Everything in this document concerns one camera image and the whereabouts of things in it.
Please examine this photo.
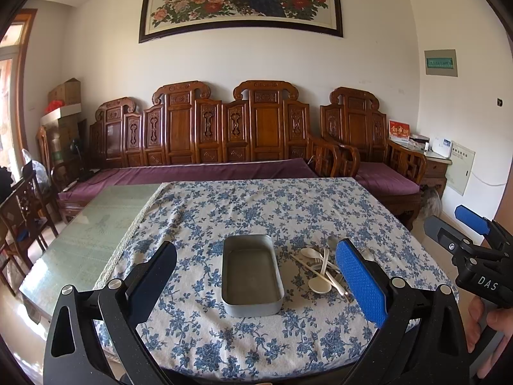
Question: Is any grey metal rectangular tray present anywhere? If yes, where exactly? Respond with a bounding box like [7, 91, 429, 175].
[221, 235, 284, 318]

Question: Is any white plastic fork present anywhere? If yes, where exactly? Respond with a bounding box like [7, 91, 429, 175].
[320, 248, 330, 276]

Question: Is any white plastic rice spoon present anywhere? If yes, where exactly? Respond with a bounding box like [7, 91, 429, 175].
[300, 248, 349, 296]

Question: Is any person's right hand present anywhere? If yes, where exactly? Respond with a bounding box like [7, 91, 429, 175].
[465, 296, 513, 379]

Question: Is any white electrical panel box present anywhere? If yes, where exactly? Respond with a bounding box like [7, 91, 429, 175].
[446, 142, 475, 196]

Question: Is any wooden side table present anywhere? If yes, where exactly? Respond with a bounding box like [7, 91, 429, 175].
[387, 140, 451, 197]

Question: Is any white router device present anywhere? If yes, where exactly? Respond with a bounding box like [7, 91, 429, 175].
[431, 136, 452, 159]

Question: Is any carved wooden armchair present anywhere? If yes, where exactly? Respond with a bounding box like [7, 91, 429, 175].
[320, 87, 421, 230]

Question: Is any purple armchair cushion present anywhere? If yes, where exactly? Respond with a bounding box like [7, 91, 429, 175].
[355, 163, 419, 197]

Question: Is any blue floral white tablecloth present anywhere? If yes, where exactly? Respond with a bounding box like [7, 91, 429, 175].
[97, 178, 449, 381]

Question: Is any purple sofa cushion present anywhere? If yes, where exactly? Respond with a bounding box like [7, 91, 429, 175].
[58, 158, 316, 204]

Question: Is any red greeting card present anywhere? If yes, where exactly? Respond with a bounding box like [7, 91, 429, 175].
[389, 119, 410, 142]

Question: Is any dark wooden chair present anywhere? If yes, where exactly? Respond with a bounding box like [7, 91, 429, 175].
[1, 163, 58, 276]

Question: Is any carved wooden long sofa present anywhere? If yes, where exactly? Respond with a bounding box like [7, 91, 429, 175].
[57, 80, 342, 224]

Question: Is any framed peony peacock painting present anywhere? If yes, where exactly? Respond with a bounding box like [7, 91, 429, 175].
[139, 0, 343, 43]

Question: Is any wooden framed window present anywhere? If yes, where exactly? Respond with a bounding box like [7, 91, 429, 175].
[1, 9, 38, 182]

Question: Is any green-labelled wall panel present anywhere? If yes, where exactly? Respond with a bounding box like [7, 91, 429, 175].
[424, 50, 458, 77]

